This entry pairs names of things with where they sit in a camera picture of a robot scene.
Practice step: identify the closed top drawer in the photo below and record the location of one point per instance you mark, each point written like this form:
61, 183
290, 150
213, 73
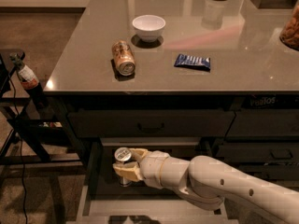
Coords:
150, 123

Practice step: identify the right cabinet drawers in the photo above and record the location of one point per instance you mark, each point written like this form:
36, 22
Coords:
263, 138

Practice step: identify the open middle drawer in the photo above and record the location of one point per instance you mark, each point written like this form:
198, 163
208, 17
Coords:
105, 201

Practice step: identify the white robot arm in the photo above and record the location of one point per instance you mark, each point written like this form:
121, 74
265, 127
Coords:
206, 182

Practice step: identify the blue silver redbull can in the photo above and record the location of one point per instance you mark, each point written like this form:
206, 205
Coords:
123, 155

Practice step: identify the cola bottle with red label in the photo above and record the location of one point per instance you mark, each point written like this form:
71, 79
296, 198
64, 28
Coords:
29, 82

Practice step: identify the jar of brown snacks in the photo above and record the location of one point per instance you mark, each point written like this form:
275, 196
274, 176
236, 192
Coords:
289, 36

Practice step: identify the blue snack packet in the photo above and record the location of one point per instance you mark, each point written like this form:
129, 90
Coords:
192, 62

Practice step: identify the dark side stand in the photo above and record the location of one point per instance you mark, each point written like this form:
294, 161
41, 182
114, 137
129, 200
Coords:
30, 129

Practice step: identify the gold soda can lying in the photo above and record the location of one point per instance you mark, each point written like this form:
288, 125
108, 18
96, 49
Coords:
123, 58

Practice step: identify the white ceramic bowl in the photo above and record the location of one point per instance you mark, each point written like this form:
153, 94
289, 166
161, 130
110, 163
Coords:
148, 27

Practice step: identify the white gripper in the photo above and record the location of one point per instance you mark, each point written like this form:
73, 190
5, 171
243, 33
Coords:
151, 167

